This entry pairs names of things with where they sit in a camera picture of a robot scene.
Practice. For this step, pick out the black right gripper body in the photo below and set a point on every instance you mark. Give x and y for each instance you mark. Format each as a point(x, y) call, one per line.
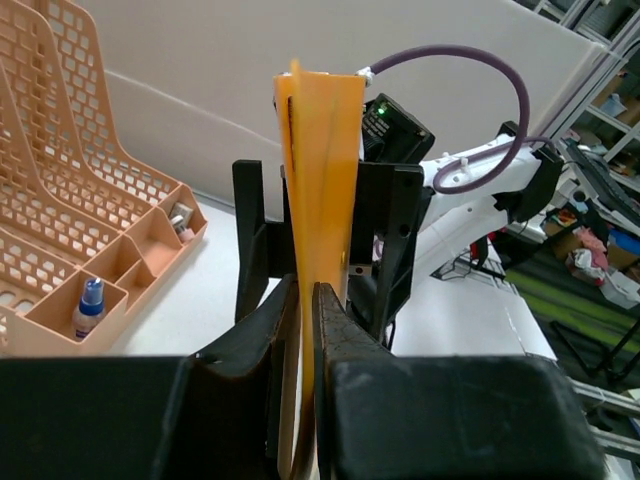
point(394, 141)

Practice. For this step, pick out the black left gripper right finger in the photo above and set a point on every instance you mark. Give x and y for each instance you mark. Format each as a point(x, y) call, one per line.
point(380, 416)

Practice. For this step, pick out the peach plastic file organizer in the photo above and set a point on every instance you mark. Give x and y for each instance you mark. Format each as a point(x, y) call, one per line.
point(74, 203)

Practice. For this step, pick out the pink white stapler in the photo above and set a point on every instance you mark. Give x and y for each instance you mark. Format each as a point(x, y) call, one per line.
point(179, 217)

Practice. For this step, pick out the blue cap glue bottle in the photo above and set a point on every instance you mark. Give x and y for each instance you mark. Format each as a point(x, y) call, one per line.
point(90, 309)

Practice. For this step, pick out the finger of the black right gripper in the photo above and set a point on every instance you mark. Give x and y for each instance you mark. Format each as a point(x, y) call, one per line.
point(266, 248)
point(376, 292)

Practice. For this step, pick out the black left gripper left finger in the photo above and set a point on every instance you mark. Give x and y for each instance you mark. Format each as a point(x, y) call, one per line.
point(210, 415)

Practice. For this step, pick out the orange folder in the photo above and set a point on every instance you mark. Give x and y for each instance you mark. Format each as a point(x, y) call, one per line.
point(319, 116)

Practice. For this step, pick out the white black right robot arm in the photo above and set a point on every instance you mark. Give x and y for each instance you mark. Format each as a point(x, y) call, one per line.
point(454, 215)

